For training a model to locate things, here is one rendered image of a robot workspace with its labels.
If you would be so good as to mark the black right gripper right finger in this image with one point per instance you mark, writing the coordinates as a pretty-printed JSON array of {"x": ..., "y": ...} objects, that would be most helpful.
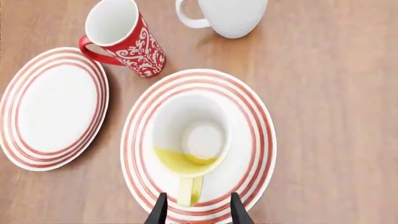
[{"x": 238, "y": 211}]

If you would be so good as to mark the white textured mug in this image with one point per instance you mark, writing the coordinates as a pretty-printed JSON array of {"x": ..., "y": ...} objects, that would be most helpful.
[{"x": 233, "y": 16}]

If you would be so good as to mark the red mug with white pattern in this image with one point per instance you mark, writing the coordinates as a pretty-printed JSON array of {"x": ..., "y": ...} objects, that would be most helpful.
[{"x": 136, "y": 51}]

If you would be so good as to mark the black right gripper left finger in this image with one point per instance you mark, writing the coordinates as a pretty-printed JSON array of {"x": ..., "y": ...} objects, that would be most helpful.
[{"x": 159, "y": 210}]

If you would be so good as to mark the yellow and white mug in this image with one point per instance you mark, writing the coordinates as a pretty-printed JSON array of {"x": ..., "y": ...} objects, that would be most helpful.
[{"x": 189, "y": 121}]

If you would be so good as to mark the white plate with red rings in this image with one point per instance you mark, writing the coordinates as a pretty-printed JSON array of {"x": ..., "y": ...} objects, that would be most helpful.
[
  {"x": 53, "y": 109},
  {"x": 258, "y": 130}
]

